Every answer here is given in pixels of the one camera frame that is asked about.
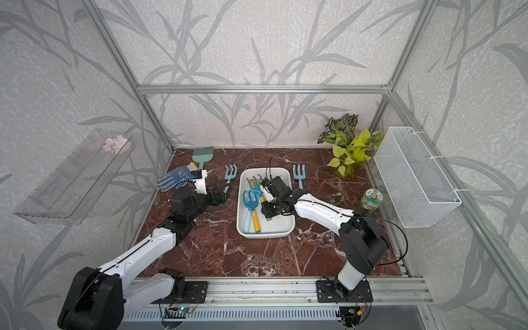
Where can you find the white wire mesh basket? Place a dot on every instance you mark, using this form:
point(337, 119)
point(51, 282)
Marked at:
point(419, 189)

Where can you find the light blue rake white handle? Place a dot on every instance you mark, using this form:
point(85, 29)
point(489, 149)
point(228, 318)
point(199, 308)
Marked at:
point(299, 174)

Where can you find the white plastic storage box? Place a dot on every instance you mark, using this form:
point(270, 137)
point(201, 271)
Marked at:
point(275, 227)

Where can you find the potted green plant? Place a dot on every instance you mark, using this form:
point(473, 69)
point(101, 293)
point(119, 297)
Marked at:
point(351, 150)

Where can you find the mint green hand brush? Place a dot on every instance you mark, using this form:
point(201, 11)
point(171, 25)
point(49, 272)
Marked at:
point(201, 156)

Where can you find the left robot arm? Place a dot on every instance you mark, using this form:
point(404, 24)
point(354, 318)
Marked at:
point(100, 298)

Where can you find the aluminium front rail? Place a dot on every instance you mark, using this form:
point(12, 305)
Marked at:
point(276, 291)

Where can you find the clear acrylic wall shelf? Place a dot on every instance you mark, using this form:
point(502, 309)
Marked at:
point(71, 191)

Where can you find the light blue fork white handle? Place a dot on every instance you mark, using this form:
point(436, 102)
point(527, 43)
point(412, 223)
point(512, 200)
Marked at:
point(231, 174)

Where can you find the dark blue fork yellow handle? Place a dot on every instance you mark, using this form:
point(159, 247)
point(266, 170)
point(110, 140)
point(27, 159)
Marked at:
point(254, 186)

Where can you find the blue dotted work glove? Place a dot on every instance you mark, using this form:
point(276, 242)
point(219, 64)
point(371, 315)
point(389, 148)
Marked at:
point(176, 178)

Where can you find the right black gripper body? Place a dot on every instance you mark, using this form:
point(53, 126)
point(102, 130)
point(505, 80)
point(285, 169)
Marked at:
point(271, 208)

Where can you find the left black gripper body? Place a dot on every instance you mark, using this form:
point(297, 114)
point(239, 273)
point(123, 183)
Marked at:
point(200, 203)

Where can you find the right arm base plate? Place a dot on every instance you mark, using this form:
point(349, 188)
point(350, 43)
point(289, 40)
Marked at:
point(333, 291)

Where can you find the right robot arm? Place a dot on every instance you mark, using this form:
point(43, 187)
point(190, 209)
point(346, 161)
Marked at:
point(363, 239)

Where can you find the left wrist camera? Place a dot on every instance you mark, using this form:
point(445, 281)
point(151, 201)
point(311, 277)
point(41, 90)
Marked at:
point(198, 178)

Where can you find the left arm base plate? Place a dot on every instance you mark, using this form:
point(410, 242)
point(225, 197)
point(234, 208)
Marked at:
point(192, 292)

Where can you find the dark blue rake yellow handle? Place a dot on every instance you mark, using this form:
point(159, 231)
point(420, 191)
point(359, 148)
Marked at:
point(251, 201)

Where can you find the pink artificial flowers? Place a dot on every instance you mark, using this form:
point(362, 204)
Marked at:
point(117, 144)

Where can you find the small green labelled jar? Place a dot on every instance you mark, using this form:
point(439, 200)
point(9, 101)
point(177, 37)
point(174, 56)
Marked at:
point(371, 200)

